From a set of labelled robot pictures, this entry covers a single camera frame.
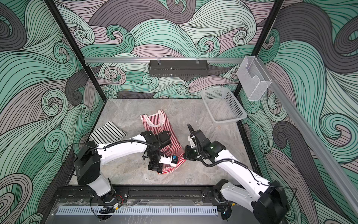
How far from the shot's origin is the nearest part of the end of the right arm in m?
0.54

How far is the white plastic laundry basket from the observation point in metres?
1.06

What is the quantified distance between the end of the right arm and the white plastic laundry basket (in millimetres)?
396
